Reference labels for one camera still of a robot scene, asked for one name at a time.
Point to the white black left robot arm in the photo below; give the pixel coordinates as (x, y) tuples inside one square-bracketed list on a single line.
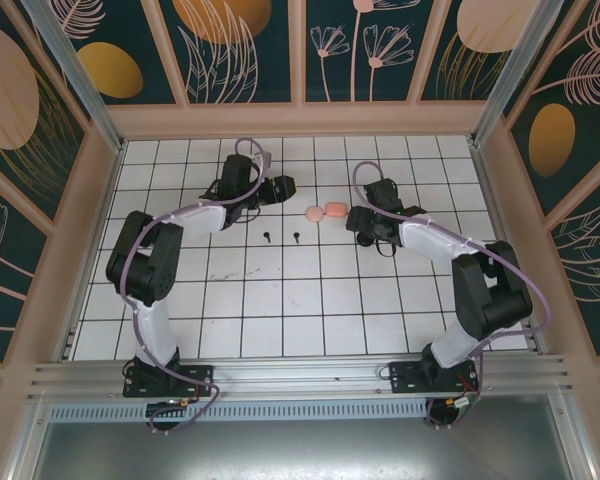
[(200, 217)]

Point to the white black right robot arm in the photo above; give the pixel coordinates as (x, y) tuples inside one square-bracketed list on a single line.
[(430, 235)]

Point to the dark panel orange circle leaves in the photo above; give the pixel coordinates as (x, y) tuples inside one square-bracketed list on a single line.
[(220, 60)]

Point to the aluminium table edge profile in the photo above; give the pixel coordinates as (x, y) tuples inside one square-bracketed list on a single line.
[(495, 215), (107, 200)]

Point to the dark panel outlined flowers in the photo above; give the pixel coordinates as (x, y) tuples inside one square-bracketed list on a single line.
[(350, 75)]

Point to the dark panel feather outlines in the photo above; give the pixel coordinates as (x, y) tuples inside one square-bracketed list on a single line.
[(590, 260)]

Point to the dark panel gold oval feathers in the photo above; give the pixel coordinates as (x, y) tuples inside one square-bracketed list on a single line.
[(580, 100)]

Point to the dark panel peach circle gold lines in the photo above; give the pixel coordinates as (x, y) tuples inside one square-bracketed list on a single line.
[(10, 100)]

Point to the grey metal sheet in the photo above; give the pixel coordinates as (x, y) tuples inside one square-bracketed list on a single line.
[(300, 455)]

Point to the dark panel single flower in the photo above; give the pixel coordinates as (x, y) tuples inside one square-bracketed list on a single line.
[(5, 260)]

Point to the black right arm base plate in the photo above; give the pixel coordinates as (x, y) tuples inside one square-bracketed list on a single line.
[(405, 380)]

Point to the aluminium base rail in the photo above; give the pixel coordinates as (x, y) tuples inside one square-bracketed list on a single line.
[(300, 380)]

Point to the aluminium corner post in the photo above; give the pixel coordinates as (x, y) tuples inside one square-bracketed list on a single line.
[(75, 75), (517, 70)]

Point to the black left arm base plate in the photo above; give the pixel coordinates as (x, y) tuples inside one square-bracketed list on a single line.
[(200, 380)]

